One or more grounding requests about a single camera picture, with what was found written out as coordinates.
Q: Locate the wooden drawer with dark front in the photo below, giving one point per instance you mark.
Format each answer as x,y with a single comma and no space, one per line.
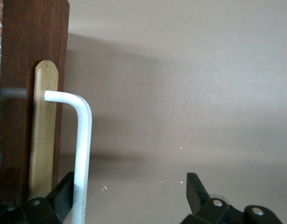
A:
17,46

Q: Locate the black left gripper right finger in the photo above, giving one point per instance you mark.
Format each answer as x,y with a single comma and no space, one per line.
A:
197,198

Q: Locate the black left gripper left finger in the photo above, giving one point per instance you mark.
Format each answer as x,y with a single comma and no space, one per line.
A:
59,200

